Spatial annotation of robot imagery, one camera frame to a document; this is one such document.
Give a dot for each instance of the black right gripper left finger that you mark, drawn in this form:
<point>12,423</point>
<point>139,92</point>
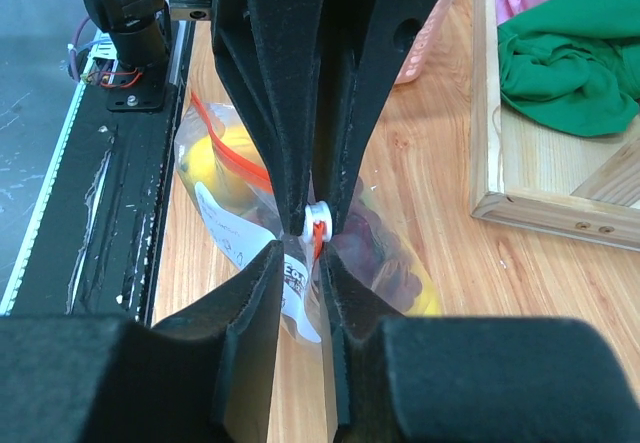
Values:
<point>203,374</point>

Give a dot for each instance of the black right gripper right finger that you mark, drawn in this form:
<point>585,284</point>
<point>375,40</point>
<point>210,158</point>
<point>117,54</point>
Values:
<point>393,378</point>

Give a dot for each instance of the orange yellow fake mango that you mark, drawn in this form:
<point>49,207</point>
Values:
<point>427,302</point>

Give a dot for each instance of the clear zip top bag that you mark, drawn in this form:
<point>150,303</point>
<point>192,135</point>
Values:
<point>242,237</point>

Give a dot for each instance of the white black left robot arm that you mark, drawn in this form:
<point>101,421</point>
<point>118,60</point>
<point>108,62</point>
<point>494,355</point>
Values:
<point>137,29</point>

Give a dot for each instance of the pink plastic basket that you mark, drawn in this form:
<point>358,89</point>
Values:
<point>423,42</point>

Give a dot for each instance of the wooden clothes rack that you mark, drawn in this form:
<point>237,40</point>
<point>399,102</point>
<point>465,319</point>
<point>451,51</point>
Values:
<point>525,175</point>

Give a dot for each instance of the dark purple fake grapes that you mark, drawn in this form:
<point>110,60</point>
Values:
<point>377,255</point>

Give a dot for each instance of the yellow fake lemon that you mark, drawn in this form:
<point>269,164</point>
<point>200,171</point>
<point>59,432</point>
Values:
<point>196,162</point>

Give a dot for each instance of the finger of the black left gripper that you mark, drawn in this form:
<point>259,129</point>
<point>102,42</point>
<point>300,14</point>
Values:
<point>364,44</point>
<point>266,56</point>

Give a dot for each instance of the green cloth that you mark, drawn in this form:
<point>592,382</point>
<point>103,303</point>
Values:
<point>573,65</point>

